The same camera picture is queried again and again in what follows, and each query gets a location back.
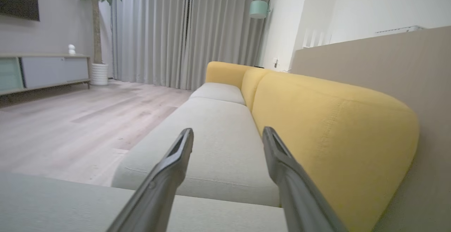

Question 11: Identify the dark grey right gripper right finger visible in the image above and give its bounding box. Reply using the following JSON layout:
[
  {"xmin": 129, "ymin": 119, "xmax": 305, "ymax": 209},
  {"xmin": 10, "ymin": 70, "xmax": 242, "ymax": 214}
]
[{"xmin": 262, "ymin": 126, "xmax": 348, "ymax": 232}]

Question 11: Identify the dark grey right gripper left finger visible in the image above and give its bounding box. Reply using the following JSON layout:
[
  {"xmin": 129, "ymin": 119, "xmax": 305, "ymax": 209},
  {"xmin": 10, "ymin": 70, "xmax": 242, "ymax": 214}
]
[{"xmin": 106, "ymin": 128, "xmax": 194, "ymax": 232}]

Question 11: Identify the large yellow sofa back cushion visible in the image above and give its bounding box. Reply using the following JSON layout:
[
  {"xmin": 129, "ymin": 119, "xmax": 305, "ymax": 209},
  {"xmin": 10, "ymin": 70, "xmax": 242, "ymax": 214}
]
[{"xmin": 252, "ymin": 71, "xmax": 420, "ymax": 232}]

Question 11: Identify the long grey sofa seat cushion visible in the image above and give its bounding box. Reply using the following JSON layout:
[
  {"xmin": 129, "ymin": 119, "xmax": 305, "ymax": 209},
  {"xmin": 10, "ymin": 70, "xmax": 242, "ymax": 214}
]
[{"xmin": 111, "ymin": 97, "xmax": 281, "ymax": 208}]

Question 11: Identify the short grey sofa seat cushion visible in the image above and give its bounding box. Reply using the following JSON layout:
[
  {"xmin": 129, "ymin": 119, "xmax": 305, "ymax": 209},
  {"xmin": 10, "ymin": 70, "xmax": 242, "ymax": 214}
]
[{"xmin": 189, "ymin": 82, "xmax": 246, "ymax": 106}]

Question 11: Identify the narrow yellow sofa back cushion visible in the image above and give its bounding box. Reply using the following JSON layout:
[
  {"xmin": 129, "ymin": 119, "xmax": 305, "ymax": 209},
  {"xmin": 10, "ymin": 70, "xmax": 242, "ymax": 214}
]
[{"xmin": 241, "ymin": 67, "xmax": 271, "ymax": 112}]

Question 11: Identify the white ribbed planter pot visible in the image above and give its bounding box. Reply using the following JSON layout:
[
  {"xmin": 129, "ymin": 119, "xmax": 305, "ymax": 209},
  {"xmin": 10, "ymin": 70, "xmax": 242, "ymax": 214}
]
[{"xmin": 91, "ymin": 62, "xmax": 109, "ymax": 86}]

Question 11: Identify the yellow sofa end armrest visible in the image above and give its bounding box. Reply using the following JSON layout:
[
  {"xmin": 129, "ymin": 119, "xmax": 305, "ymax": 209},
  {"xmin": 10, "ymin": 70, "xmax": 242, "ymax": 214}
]
[{"xmin": 205, "ymin": 61, "xmax": 253, "ymax": 90}]

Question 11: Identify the white router with antennas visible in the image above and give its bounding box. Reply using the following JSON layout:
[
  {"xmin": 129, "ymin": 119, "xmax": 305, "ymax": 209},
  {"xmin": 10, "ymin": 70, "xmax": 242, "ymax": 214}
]
[{"xmin": 302, "ymin": 29, "xmax": 332, "ymax": 49}]

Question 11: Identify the grey and green TV cabinet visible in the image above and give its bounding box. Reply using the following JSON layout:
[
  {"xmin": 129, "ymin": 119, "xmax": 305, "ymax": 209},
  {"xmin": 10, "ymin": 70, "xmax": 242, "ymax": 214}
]
[{"xmin": 0, "ymin": 53, "xmax": 91, "ymax": 97}]

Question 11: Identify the grey pleated curtain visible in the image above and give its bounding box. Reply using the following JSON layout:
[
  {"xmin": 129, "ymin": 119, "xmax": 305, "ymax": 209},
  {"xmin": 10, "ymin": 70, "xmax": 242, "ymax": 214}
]
[
  {"xmin": 190, "ymin": 0, "xmax": 273, "ymax": 92},
  {"xmin": 111, "ymin": 0, "xmax": 193, "ymax": 90}
]

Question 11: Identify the beige wood partition panel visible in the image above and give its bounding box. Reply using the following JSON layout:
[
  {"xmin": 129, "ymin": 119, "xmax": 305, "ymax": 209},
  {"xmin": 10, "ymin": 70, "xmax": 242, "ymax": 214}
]
[{"xmin": 290, "ymin": 25, "xmax": 451, "ymax": 232}]

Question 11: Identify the green potted tree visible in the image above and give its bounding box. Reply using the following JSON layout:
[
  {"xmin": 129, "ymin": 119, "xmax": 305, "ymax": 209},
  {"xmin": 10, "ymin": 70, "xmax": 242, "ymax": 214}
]
[{"xmin": 72, "ymin": 0, "xmax": 128, "ymax": 65}]

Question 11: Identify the flat white device on partition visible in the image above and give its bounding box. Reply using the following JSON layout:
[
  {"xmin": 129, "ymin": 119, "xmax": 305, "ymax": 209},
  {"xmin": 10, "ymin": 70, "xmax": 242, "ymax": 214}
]
[{"xmin": 374, "ymin": 25, "xmax": 427, "ymax": 36}]

